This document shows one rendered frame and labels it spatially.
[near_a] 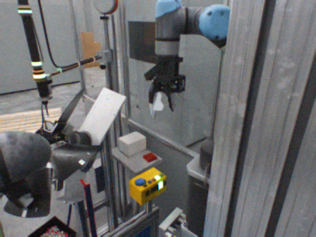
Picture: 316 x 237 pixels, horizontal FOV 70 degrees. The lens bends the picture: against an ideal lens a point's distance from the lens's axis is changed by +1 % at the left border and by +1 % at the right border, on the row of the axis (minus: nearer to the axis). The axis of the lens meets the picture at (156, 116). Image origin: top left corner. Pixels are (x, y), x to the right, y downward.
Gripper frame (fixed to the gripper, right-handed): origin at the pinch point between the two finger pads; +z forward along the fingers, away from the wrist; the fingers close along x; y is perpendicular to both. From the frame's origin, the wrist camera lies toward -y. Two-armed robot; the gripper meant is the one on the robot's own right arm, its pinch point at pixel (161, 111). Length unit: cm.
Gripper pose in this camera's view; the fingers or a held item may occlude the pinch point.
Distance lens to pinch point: 80.4
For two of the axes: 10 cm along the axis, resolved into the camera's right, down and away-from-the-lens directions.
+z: 0.0, 9.2, 4.0
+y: 6.6, 3.0, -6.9
